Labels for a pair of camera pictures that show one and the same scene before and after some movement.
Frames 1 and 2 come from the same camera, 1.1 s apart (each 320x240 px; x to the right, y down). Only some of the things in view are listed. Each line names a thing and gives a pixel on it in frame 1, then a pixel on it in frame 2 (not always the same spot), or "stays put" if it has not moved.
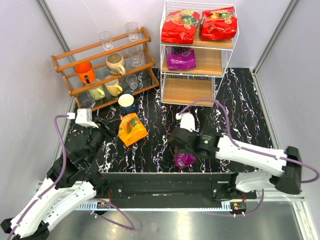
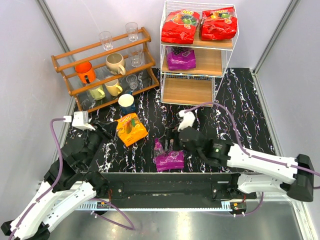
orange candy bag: (131, 130) stays put
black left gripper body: (104, 128) stays put
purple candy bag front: (182, 160) → (167, 160)
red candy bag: (179, 27) stays put
